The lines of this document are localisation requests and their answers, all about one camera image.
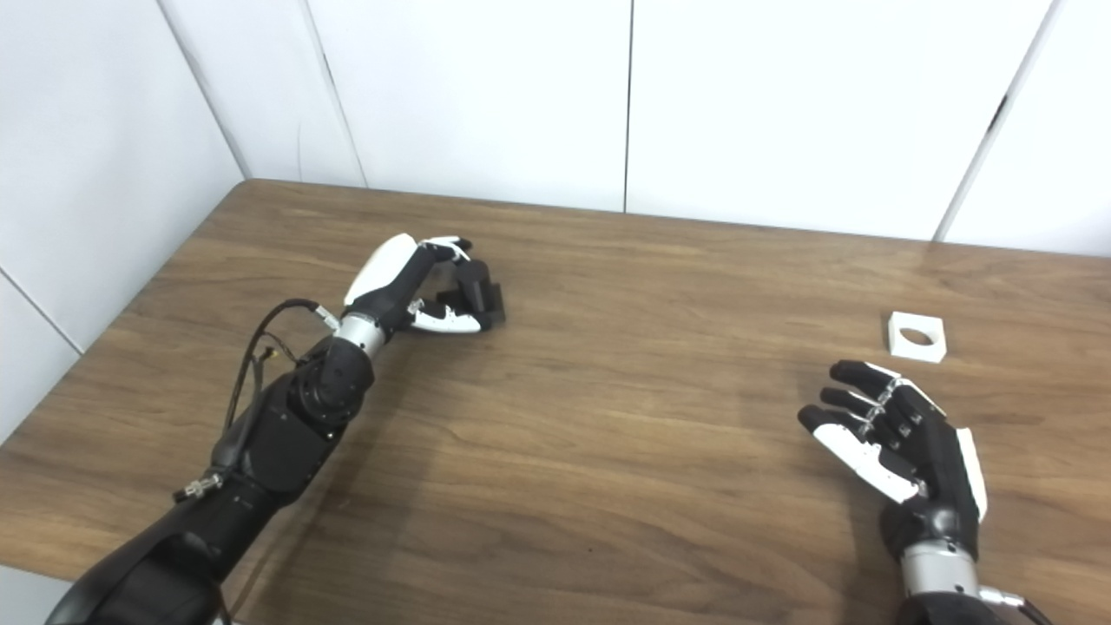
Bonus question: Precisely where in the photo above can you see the black peg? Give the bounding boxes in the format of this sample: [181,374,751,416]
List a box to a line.
[437,259,507,331]

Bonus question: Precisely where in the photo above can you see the white square piece with hole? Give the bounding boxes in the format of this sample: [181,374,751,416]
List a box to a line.
[887,312,947,364]

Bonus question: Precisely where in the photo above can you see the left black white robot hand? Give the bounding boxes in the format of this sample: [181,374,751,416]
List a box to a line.
[343,234,483,335]

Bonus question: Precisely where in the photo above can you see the left thin wire brass connector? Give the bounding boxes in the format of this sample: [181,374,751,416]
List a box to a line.
[224,345,300,435]

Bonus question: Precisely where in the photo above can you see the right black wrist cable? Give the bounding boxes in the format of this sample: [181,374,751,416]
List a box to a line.
[981,589,1055,625]

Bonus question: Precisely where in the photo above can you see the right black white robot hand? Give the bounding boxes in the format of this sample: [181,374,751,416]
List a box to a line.
[798,360,989,561]

